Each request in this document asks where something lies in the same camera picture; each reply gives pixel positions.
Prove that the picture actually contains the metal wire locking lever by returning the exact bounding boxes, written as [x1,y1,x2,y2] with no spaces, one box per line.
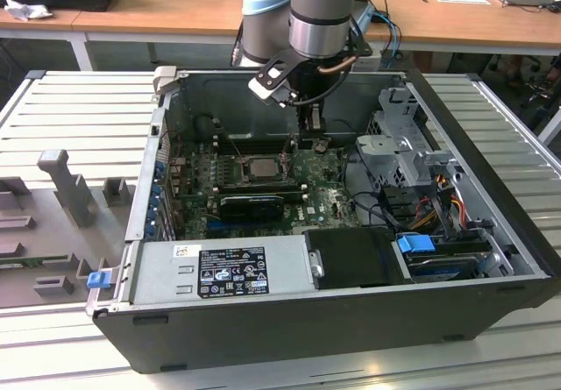
[224,131,245,164]
[282,135,295,180]

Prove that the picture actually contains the metal socket cover frame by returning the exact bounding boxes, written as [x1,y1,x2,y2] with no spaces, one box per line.
[238,155,290,184]

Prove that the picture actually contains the CPU socket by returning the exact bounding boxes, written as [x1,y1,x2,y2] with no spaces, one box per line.
[234,152,294,186]

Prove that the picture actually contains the green motherboard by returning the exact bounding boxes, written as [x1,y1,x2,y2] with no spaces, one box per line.
[168,133,365,240]

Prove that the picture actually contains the metal drive cage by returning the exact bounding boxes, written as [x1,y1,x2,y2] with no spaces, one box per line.
[355,85,465,189]

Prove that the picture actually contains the black graphics card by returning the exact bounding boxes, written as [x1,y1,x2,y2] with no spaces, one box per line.
[218,194,285,223]

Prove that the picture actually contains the grey case latch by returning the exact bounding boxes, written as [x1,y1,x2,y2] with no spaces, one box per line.
[152,65,180,98]

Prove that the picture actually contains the wooden desk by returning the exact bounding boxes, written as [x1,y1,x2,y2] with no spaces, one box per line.
[0,0,264,74]
[363,0,561,57]

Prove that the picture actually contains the black plastic shroud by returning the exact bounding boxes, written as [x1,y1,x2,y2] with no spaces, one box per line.
[302,227,414,291]

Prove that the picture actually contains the blue disk carrier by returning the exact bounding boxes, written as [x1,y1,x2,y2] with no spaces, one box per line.
[395,233,436,259]

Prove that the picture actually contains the hard disk drive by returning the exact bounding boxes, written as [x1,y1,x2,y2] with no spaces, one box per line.
[405,253,481,283]

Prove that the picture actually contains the grey power supply unit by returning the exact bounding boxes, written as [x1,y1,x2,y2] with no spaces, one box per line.
[129,235,317,307]

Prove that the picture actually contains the black PC case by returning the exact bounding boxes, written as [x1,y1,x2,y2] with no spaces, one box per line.
[85,66,560,376]

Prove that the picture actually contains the blue plastic latch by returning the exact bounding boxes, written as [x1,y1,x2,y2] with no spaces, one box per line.
[87,271,111,290]

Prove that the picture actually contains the crumpled white paper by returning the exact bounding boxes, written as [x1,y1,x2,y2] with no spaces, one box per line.
[3,0,54,23]

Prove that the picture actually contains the grey parts rack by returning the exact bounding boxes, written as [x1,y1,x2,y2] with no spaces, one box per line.
[0,148,138,310]

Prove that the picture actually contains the green RAM stick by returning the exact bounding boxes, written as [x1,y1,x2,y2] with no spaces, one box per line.
[0,256,71,273]

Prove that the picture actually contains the black camera cable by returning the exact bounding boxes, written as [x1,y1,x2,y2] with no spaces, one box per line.
[287,67,354,109]

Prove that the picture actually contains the brown curved cable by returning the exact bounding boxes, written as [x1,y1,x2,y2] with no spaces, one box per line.
[317,54,359,76]

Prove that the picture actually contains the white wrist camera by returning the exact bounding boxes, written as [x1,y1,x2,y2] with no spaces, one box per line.
[247,51,310,107]

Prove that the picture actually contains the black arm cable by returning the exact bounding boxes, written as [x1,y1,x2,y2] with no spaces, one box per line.
[231,17,246,67]

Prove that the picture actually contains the thin red wire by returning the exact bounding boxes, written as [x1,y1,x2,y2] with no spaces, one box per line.
[168,131,186,166]

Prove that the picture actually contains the black cable bundle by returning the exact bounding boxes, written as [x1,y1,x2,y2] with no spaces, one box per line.
[344,186,422,233]

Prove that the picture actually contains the silver metal handle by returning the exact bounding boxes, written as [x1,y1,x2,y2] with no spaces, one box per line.
[308,249,326,280]

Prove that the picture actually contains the orange yellow power wires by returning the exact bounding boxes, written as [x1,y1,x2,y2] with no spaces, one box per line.
[411,195,468,231]

